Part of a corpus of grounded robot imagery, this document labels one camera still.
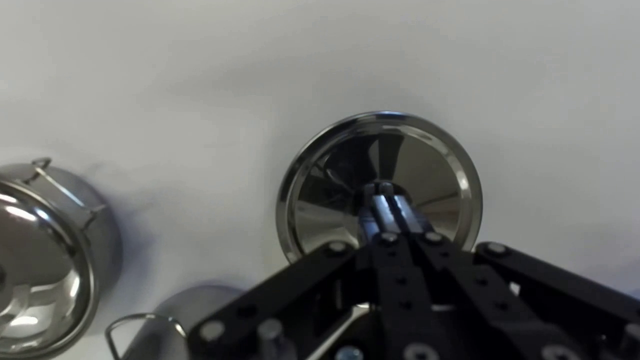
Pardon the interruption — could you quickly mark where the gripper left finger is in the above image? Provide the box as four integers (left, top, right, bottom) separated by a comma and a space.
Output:
187, 183, 447, 360

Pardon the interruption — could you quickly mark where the silver pot lid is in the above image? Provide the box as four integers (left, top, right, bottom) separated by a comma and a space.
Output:
275, 111, 484, 266

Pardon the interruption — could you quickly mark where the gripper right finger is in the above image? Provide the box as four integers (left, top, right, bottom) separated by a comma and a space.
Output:
384, 183, 640, 360

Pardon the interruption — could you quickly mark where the silver pot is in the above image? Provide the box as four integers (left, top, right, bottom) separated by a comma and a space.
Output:
105, 285, 251, 360
0, 157, 124, 360

